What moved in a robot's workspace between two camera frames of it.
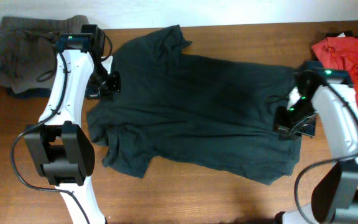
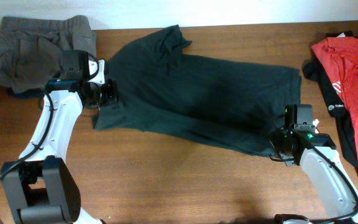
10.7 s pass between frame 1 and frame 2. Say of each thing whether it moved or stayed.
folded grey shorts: stayed
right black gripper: moved
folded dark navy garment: stayed
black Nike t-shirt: moved
